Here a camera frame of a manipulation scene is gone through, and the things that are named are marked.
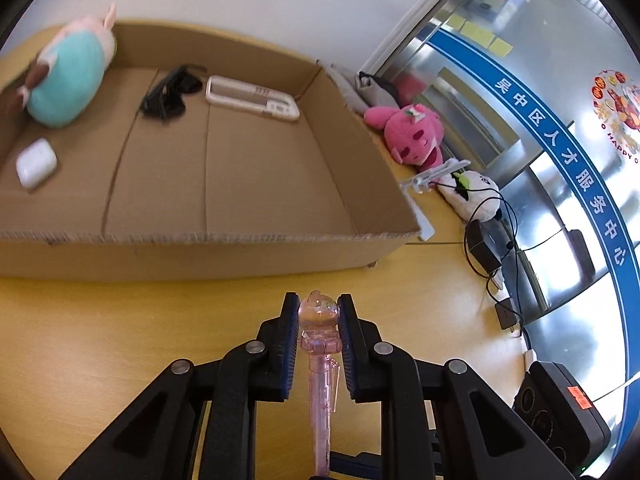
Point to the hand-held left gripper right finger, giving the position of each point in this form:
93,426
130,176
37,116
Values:
347,350

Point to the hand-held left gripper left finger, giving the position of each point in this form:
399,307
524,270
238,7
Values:
287,350

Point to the pink translucent pen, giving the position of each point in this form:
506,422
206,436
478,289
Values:
320,410

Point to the cardboard box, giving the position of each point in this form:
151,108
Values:
250,170

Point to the black sunglasses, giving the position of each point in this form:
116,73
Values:
167,97

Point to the white earbuds case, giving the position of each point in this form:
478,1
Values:
36,164

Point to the teal and pink plush pig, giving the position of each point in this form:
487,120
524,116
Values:
65,75

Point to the white plastic strip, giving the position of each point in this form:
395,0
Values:
424,222

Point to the small black charger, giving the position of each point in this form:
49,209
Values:
507,315

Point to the black power adapter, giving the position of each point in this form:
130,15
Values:
481,247

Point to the white panda plush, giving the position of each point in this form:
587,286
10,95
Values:
475,195

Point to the black device with orange sticker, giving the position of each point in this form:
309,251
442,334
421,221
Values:
555,420

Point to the pink plush bear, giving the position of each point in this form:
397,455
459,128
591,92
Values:
410,132

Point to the grey cloth bag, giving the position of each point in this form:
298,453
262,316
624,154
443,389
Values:
350,92

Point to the blue window strip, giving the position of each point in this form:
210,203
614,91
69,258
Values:
565,140

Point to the yellow sticky note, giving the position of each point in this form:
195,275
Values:
501,46
456,21
477,32

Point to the round festive window sticker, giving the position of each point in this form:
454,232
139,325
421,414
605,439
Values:
620,110

